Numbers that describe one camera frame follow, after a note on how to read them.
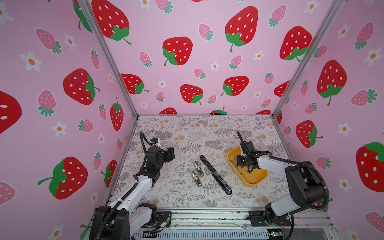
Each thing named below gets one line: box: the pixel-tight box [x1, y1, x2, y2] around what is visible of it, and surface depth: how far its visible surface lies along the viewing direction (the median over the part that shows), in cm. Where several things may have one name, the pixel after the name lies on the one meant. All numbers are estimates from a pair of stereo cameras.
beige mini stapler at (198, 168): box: [194, 160, 204, 177], surface depth 92 cm
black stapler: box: [200, 155, 232, 195], surface depth 88 cm
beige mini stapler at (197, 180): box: [191, 170, 202, 187], surface depth 88 cm
